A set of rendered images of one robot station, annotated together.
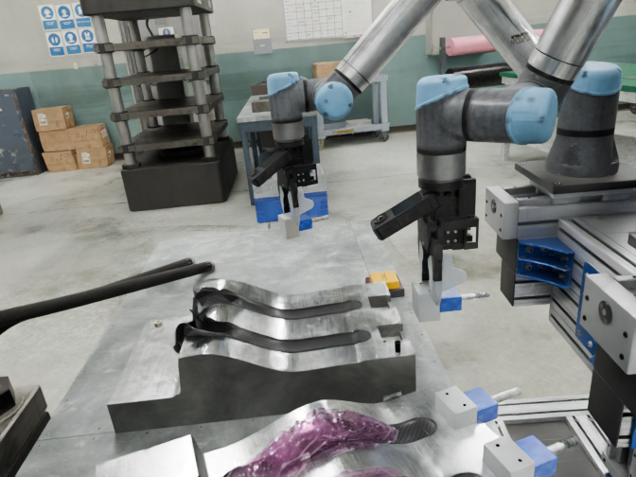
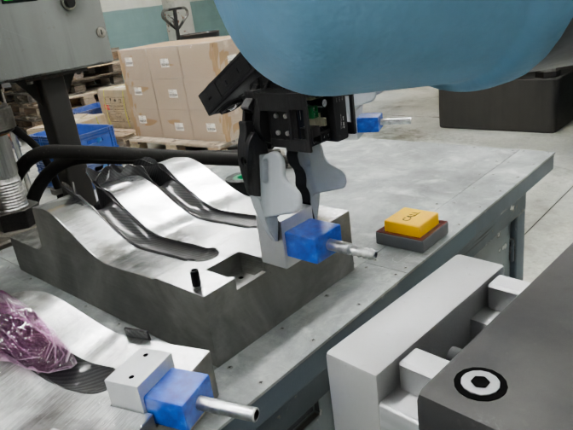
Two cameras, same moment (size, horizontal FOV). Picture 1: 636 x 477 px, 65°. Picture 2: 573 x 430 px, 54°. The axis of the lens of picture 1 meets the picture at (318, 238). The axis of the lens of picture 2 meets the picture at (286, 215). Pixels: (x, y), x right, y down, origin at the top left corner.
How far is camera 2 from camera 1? 72 cm
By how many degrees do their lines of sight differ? 43
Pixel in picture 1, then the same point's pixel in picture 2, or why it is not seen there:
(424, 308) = (264, 240)
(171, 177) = (492, 92)
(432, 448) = (61, 406)
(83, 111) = not seen: hidden behind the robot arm
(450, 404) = (123, 368)
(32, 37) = not seen: outside the picture
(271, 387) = (93, 274)
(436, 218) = (263, 88)
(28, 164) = not seen: hidden behind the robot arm
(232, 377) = (66, 246)
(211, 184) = (540, 107)
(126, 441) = (14, 278)
